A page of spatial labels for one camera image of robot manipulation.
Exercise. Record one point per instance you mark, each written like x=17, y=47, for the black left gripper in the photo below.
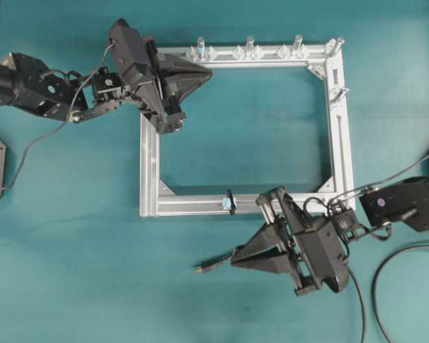
x=138, y=65

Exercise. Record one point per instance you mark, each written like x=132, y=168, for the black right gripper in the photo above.
x=296, y=243

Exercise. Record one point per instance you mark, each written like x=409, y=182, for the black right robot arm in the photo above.
x=405, y=201

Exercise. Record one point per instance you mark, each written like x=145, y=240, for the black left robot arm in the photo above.
x=28, y=84

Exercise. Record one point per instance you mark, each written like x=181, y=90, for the clear post blue tape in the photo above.
x=202, y=52

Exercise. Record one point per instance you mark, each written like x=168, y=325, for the aluminium extrusion rectangular frame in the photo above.
x=156, y=199

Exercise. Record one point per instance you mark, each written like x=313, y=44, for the clear acrylic corner post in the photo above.
x=333, y=47

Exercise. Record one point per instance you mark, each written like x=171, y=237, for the clear acrylic right side post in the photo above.
x=337, y=94

